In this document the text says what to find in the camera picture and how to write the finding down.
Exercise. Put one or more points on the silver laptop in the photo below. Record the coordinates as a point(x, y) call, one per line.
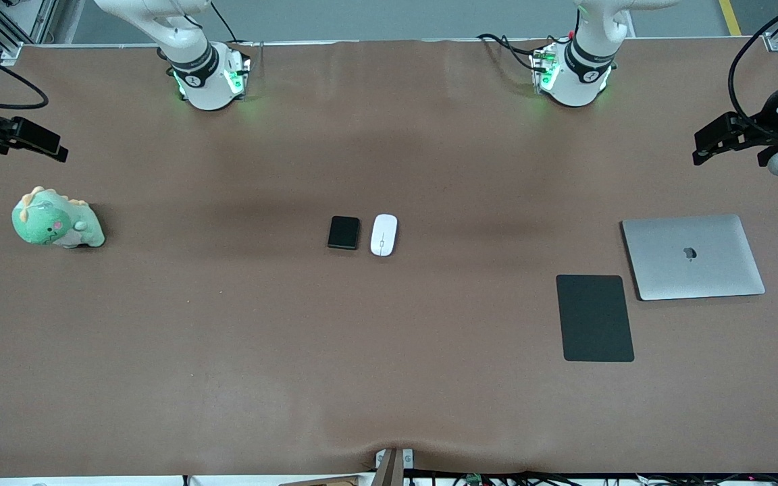
point(693, 256)

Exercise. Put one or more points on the brown table cover sheet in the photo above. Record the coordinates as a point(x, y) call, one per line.
point(389, 364)

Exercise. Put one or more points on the green dinosaur plush toy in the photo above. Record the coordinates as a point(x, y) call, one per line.
point(48, 223)

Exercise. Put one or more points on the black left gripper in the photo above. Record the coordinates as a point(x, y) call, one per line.
point(764, 127)

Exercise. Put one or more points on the black phone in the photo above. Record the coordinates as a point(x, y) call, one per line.
point(344, 233)

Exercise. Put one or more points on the aluminium frame profile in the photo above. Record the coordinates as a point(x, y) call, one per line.
point(7, 27)

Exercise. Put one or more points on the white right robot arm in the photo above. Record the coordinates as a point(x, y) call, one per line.
point(190, 40)

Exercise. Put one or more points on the white computer mouse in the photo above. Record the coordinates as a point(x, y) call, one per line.
point(383, 235)

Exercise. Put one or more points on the black mouse pad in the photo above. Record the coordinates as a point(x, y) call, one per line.
point(595, 317)

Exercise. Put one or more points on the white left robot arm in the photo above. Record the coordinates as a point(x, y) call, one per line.
point(588, 40)

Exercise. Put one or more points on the metal table edge clamp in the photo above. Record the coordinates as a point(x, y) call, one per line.
point(392, 466)

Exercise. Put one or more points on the metal table corner bracket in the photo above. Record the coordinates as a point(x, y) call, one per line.
point(776, 42)

